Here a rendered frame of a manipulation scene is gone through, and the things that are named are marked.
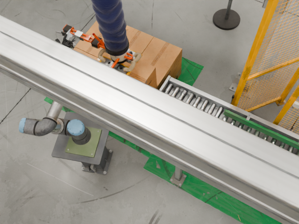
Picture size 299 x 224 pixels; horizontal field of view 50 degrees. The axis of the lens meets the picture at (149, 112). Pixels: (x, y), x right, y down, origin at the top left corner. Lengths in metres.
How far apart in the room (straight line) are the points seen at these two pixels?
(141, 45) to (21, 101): 1.80
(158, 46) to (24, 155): 2.13
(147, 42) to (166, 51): 0.28
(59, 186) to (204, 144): 3.55
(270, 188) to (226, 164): 0.07
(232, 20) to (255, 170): 4.56
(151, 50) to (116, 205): 1.87
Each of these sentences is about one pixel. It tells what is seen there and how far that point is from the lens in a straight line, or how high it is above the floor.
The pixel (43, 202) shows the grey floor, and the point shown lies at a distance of 4.04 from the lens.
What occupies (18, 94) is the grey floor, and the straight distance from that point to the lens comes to 4.75.
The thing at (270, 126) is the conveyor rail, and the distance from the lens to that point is 3.56.
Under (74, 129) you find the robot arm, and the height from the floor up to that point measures 1.05.
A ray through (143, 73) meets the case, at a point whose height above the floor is 0.94.
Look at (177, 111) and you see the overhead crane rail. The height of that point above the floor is 3.21.
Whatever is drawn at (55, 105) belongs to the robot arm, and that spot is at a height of 1.54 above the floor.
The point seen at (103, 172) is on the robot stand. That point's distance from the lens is 3.89.
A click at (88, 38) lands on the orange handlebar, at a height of 1.25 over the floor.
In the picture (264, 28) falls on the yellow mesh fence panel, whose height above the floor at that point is 1.77.
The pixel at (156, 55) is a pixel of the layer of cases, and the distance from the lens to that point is 3.94.
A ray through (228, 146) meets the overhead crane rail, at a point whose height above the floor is 3.20.
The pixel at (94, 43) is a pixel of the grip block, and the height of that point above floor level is 1.25.
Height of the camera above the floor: 3.71
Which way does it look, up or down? 63 degrees down
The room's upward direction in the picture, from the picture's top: 7 degrees counter-clockwise
